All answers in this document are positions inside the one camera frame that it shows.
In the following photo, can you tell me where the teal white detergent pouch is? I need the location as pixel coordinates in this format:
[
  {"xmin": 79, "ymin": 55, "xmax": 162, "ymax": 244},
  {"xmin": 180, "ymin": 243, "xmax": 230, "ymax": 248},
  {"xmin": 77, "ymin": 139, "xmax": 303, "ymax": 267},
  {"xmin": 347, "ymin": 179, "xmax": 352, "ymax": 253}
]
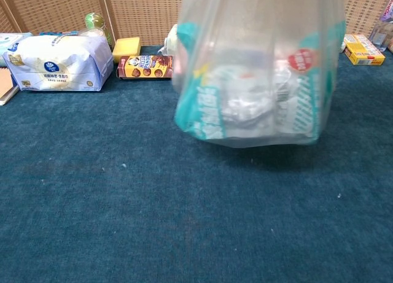
[{"xmin": 174, "ymin": 21, "xmax": 346, "ymax": 144}]

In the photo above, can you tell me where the white crinkled printed packet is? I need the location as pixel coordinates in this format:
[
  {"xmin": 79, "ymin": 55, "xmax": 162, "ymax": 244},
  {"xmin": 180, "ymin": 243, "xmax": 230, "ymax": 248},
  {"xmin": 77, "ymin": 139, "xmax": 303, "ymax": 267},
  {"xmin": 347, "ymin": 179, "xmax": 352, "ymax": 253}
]
[{"xmin": 220, "ymin": 64, "xmax": 277, "ymax": 127}]

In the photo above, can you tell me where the pink purple box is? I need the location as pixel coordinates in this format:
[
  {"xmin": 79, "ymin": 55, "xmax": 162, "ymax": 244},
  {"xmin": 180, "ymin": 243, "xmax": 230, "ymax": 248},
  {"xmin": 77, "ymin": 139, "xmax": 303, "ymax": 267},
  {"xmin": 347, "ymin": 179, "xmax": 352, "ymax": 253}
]
[{"xmin": 174, "ymin": 43, "xmax": 197, "ymax": 78}]

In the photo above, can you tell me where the transparent plastic shopping bag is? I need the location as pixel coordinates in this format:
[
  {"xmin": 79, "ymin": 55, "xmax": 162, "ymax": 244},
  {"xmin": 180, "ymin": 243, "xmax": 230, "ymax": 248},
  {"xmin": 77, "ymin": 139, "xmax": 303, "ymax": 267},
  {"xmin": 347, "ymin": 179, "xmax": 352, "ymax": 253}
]
[{"xmin": 171, "ymin": 0, "xmax": 348, "ymax": 149}]

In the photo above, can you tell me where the brown yellow panda biscuit box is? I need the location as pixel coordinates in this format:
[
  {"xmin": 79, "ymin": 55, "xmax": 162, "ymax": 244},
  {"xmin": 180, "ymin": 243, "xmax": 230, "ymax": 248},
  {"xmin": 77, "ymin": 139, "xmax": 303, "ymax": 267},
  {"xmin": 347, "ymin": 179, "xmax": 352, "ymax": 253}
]
[{"xmin": 116, "ymin": 55, "xmax": 174, "ymax": 80}]

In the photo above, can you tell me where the yellow sponge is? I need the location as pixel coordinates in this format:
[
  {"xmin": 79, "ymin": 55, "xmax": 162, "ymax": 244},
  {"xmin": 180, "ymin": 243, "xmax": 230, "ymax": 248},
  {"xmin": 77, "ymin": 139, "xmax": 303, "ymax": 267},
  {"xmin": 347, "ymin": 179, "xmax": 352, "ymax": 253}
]
[{"xmin": 112, "ymin": 37, "xmax": 141, "ymax": 64}]

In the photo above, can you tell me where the teal carpet mat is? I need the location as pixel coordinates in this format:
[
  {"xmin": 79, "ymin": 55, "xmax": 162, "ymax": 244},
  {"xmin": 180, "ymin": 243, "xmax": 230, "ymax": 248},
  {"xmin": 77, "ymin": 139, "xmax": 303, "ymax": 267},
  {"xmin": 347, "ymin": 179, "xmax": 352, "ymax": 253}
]
[{"xmin": 0, "ymin": 45, "xmax": 393, "ymax": 283}]

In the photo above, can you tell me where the green white bottle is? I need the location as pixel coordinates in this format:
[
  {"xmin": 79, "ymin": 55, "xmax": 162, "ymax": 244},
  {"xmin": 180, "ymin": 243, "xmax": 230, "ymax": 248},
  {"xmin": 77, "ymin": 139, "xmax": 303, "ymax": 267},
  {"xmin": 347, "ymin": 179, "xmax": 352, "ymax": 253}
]
[{"xmin": 84, "ymin": 12, "xmax": 114, "ymax": 47}]

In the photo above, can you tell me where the white blue tissue pack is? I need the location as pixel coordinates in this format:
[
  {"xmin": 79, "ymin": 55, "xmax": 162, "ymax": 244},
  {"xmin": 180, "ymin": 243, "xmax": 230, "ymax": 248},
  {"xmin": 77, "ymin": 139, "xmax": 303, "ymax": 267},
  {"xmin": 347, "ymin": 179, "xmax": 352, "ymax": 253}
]
[{"xmin": 2, "ymin": 34, "xmax": 114, "ymax": 92}]

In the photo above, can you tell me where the wooden woven folding screen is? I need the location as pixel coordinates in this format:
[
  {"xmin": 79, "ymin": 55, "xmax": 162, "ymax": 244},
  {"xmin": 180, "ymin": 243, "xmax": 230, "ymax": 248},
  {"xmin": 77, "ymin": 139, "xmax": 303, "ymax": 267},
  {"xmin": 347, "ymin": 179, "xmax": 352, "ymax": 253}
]
[{"xmin": 0, "ymin": 0, "xmax": 393, "ymax": 47}]

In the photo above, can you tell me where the clear plastic bottle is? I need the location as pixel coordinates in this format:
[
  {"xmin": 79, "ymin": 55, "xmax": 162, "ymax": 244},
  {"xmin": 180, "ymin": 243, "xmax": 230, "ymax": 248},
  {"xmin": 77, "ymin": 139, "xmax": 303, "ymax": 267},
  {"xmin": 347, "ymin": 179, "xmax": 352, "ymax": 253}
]
[{"xmin": 368, "ymin": 0, "xmax": 393, "ymax": 52}]

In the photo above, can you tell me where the light blue wipes pack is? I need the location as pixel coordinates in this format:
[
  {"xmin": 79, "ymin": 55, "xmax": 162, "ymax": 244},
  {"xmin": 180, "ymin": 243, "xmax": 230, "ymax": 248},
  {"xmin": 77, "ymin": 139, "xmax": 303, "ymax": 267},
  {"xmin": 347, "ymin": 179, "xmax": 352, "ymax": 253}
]
[{"xmin": 0, "ymin": 33, "xmax": 33, "ymax": 66}]

